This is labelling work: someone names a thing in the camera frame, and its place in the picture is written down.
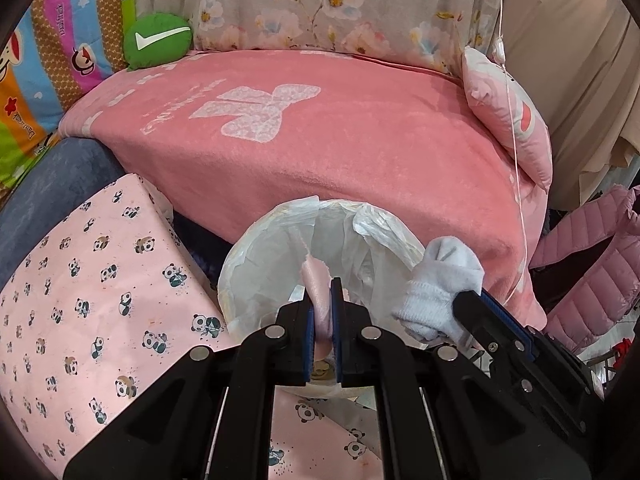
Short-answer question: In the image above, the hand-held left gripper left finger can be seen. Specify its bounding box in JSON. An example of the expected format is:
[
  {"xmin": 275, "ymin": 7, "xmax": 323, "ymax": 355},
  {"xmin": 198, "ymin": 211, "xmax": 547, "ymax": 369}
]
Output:
[{"xmin": 62, "ymin": 296, "xmax": 321, "ymax": 480}]

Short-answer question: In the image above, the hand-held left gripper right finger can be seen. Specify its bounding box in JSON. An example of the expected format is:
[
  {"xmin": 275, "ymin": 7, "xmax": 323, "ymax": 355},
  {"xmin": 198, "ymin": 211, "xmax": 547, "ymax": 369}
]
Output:
[{"xmin": 329, "ymin": 277, "xmax": 588, "ymax": 480}]

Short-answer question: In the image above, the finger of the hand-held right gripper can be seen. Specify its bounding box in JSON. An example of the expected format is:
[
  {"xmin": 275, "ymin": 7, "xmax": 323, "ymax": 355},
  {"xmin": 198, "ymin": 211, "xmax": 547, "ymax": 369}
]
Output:
[{"xmin": 451, "ymin": 287, "xmax": 543, "ymax": 372}]

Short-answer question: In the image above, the pink satin bow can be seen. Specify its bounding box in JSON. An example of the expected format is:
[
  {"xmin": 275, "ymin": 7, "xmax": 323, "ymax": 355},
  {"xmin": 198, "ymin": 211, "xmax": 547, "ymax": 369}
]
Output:
[{"xmin": 301, "ymin": 254, "xmax": 346, "ymax": 356}]

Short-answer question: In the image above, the pale blue sock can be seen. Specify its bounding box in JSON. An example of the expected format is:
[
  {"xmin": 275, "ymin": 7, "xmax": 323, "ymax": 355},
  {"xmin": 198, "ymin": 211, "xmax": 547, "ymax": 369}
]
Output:
[{"xmin": 392, "ymin": 237, "xmax": 486, "ymax": 346}]

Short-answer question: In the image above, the white lined trash bin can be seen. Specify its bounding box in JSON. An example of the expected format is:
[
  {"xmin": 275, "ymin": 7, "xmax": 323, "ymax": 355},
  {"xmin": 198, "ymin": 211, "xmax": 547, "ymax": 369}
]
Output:
[{"xmin": 217, "ymin": 197, "xmax": 426, "ymax": 396}]

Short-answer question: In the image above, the red cloth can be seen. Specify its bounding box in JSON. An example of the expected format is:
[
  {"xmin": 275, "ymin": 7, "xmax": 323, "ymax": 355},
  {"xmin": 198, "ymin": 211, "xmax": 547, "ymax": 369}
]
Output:
[{"xmin": 607, "ymin": 337, "xmax": 633, "ymax": 361}]

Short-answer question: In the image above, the pink puffer jacket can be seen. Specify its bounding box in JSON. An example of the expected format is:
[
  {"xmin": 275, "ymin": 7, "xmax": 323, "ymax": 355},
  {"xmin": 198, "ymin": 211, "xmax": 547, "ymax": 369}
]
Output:
[{"xmin": 530, "ymin": 185, "xmax": 640, "ymax": 356}]

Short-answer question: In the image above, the pink blanket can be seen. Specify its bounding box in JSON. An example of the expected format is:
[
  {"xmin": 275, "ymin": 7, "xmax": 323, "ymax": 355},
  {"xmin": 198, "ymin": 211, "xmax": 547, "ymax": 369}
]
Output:
[{"xmin": 57, "ymin": 50, "xmax": 551, "ymax": 328}]

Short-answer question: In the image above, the pink printed pillow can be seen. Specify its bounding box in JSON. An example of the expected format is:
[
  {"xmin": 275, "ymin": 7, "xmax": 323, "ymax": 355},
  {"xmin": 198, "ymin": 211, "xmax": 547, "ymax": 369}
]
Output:
[{"xmin": 461, "ymin": 46, "xmax": 554, "ymax": 192}]

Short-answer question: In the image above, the pink panda print cloth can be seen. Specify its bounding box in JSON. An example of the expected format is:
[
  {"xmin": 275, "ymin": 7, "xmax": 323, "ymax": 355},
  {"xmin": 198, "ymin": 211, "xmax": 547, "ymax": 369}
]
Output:
[{"xmin": 0, "ymin": 172, "xmax": 386, "ymax": 480}]

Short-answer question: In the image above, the beige curtain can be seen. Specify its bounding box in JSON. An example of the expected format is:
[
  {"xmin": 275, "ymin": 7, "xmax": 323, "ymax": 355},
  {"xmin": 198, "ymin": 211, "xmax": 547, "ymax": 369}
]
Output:
[{"xmin": 500, "ymin": 0, "xmax": 640, "ymax": 206}]

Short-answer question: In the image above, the blue-grey sofa cushion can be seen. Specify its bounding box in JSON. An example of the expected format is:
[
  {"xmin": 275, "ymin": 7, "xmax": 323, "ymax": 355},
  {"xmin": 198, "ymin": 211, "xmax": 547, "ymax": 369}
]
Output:
[{"xmin": 0, "ymin": 137, "xmax": 126, "ymax": 286}]

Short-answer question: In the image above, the grey floral blanket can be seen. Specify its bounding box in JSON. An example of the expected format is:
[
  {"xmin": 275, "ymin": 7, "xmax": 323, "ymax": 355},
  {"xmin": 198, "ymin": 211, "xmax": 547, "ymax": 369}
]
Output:
[{"xmin": 132, "ymin": 0, "xmax": 506, "ymax": 78}]

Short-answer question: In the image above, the green cushion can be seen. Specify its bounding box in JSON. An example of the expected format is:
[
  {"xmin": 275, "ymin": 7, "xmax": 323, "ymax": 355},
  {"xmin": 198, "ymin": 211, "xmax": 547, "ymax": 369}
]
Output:
[{"xmin": 122, "ymin": 11, "xmax": 193, "ymax": 70}]

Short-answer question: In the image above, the colourful monkey print quilt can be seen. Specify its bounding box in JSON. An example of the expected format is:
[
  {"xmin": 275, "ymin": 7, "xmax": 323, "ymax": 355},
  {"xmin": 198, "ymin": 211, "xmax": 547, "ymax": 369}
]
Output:
[{"xmin": 0, "ymin": 0, "xmax": 136, "ymax": 196}]

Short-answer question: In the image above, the white cable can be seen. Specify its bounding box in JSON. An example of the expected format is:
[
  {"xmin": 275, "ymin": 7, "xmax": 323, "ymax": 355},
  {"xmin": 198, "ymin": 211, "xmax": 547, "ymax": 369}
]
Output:
[{"xmin": 492, "ymin": 0, "xmax": 533, "ymax": 306}]

